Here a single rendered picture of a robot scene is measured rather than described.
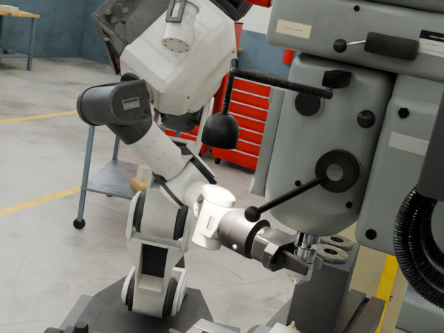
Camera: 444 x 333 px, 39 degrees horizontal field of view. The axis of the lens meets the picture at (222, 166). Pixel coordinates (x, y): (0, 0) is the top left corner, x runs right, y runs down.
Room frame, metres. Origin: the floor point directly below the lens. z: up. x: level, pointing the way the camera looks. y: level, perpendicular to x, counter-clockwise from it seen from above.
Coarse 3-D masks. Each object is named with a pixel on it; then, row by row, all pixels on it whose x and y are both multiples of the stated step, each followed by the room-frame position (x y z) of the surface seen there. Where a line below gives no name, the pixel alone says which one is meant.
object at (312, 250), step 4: (296, 240) 1.13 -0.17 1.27; (296, 244) 1.12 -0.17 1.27; (296, 248) 1.11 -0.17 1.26; (300, 248) 1.10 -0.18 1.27; (304, 248) 1.10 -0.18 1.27; (308, 248) 1.11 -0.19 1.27; (312, 248) 1.11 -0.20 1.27; (316, 248) 1.12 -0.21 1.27; (304, 252) 1.10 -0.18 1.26; (308, 252) 1.10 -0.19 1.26; (312, 252) 1.10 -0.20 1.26; (316, 252) 1.12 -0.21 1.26
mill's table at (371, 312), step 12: (348, 300) 1.63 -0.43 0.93; (360, 300) 1.65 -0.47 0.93; (372, 300) 1.66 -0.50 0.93; (384, 300) 1.68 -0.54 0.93; (288, 312) 1.49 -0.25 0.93; (348, 312) 1.56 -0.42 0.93; (360, 312) 1.62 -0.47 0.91; (372, 312) 1.58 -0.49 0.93; (288, 324) 1.44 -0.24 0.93; (348, 324) 1.53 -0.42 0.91; (360, 324) 1.50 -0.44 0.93; (372, 324) 1.51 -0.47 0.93
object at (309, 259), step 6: (294, 252) 1.11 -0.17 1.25; (300, 252) 1.10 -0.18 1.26; (300, 258) 1.10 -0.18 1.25; (306, 258) 1.10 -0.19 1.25; (312, 258) 1.11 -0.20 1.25; (312, 264) 1.11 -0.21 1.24; (288, 270) 1.12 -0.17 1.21; (312, 270) 1.12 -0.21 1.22; (294, 276) 1.10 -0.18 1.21; (300, 276) 1.10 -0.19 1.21; (306, 276) 1.10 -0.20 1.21
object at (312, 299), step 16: (320, 240) 1.55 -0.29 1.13; (336, 240) 1.57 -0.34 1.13; (320, 256) 1.43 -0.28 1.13; (336, 256) 1.44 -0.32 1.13; (352, 256) 1.49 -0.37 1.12; (320, 272) 1.41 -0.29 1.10; (336, 272) 1.40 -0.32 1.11; (352, 272) 1.56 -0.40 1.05; (304, 288) 1.41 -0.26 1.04; (320, 288) 1.40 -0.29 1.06; (336, 288) 1.39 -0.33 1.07; (304, 304) 1.41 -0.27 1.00; (320, 304) 1.40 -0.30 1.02; (336, 304) 1.39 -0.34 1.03; (288, 320) 1.42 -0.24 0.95; (304, 320) 1.41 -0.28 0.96; (320, 320) 1.40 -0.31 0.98; (336, 320) 1.39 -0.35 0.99
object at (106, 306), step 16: (112, 288) 2.12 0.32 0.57; (192, 288) 2.25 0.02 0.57; (96, 304) 1.98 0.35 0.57; (112, 304) 2.01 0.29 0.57; (192, 304) 2.12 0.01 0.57; (80, 320) 1.86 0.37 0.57; (96, 320) 1.88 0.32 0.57; (112, 320) 1.90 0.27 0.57; (128, 320) 1.92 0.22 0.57; (144, 320) 1.94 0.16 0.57; (160, 320) 1.96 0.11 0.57; (176, 320) 1.98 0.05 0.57; (192, 320) 2.00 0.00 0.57; (208, 320) 2.02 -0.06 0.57
